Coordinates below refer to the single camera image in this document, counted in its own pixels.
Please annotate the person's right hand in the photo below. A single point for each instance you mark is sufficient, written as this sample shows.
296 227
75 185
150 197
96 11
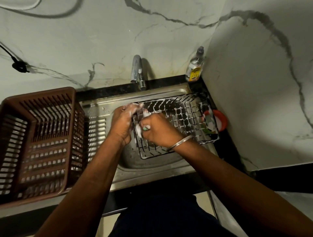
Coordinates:
160 130

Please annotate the person's left hand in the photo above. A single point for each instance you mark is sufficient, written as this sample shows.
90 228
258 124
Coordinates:
122 124

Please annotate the black wire rack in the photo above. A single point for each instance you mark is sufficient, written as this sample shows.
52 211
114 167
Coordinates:
185 117

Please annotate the person's right forearm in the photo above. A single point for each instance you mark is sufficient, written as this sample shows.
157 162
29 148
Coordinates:
244 190

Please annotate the person's left forearm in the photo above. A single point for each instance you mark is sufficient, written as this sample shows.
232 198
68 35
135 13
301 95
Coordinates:
78 193

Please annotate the person's dark clothing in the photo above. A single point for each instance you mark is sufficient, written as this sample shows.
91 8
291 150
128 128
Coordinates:
166 217

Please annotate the stainless steel sink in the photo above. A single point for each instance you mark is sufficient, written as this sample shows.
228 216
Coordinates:
151 166

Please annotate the chrome faucet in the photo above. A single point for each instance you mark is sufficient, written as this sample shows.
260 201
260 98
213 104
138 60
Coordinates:
136 68

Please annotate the orange round container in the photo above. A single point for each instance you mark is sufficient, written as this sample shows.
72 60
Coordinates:
221 119

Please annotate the clear dish soap bottle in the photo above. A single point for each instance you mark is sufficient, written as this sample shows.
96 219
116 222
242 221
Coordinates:
195 66

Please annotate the brown plastic dish basket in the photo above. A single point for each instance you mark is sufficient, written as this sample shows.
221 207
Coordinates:
39 136

